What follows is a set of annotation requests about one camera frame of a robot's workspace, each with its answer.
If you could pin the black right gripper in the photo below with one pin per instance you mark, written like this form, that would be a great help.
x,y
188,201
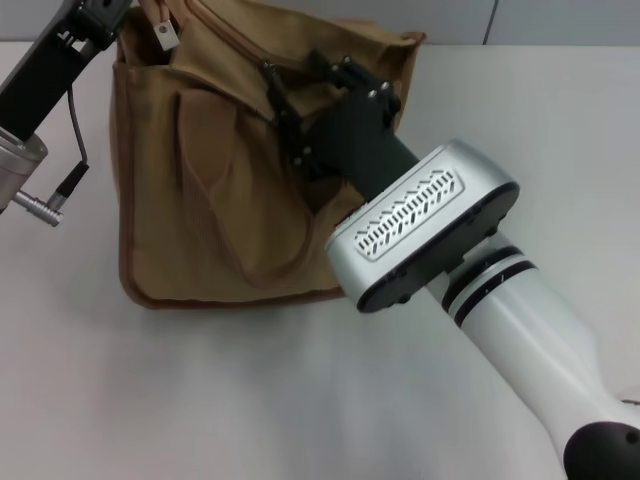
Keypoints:
x,y
360,140

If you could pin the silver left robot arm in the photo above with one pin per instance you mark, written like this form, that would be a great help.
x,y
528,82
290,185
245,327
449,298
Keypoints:
x,y
17,165

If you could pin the silver metal zipper pull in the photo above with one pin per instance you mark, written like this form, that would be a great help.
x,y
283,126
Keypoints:
x,y
268,70

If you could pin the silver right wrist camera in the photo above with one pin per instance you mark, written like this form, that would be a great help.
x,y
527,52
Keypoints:
x,y
420,225

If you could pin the khaki canvas food bag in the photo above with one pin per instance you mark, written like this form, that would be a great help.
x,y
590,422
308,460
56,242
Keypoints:
x,y
200,210

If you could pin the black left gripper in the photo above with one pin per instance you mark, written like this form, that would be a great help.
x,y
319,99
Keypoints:
x,y
45,85

